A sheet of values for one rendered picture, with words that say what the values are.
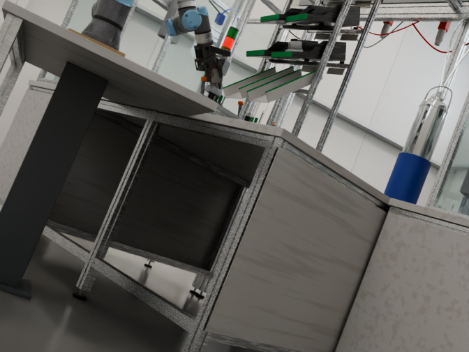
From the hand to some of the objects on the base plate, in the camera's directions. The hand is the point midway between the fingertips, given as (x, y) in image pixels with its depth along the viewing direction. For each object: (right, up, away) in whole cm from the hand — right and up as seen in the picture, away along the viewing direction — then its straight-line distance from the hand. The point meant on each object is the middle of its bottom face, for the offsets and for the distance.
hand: (217, 84), depth 256 cm
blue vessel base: (+83, -58, +9) cm, 102 cm away
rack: (+24, -31, -20) cm, 44 cm away
